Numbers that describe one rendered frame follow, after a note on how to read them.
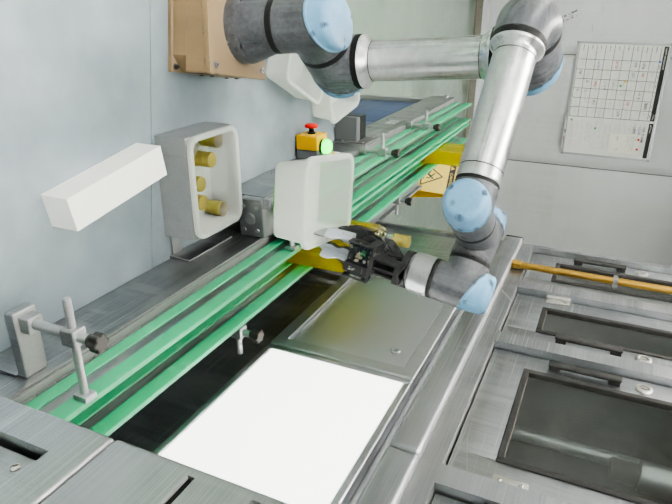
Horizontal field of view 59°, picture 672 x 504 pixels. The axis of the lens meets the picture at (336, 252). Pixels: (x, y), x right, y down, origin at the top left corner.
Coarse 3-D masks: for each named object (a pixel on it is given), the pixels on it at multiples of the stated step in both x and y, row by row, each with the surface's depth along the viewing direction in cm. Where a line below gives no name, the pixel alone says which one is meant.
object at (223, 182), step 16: (224, 128) 129; (192, 144) 120; (224, 144) 135; (192, 160) 121; (224, 160) 137; (192, 176) 122; (208, 176) 139; (224, 176) 138; (240, 176) 138; (192, 192) 123; (208, 192) 140; (224, 192) 140; (240, 192) 139; (192, 208) 125; (240, 208) 140; (208, 224) 134; (224, 224) 135
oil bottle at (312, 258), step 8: (312, 248) 148; (320, 248) 148; (296, 256) 151; (304, 256) 150; (312, 256) 149; (320, 256) 148; (304, 264) 151; (312, 264) 150; (320, 264) 149; (328, 264) 148; (336, 264) 147
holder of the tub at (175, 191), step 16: (192, 128) 129; (208, 128) 129; (160, 144) 123; (176, 144) 121; (176, 160) 123; (176, 176) 124; (160, 192) 127; (176, 192) 126; (176, 208) 127; (176, 224) 129; (192, 224) 127; (176, 240) 134; (208, 240) 142; (224, 240) 142; (176, 256) 133; (192, 256) 133
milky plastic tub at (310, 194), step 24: (288, 168) 109; (312, 168) 124; (336, 168) 127; (288, 192) 110; (312, 192) 126; (336, 192) 128; (288, 216) 111; (312, 216) 128; (336, 216) 129; (312, 240) 115
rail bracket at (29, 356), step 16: (32, 304) 90; (64, 304) 83; (16, 320) 87; (32, 320) 87; (16, 336) 88; (32, 336) 90; (64, 336) 84; (80, 336) 84; (96, 336) 82; (16, 352) 89; (32, 352) 91; (80, 352) 86; (96, 352) 83; (0, 368) 92; (16, 368) 92; (32, 368) 91; (80, 368) 87; (80, 384) 88; (80, 400) 88
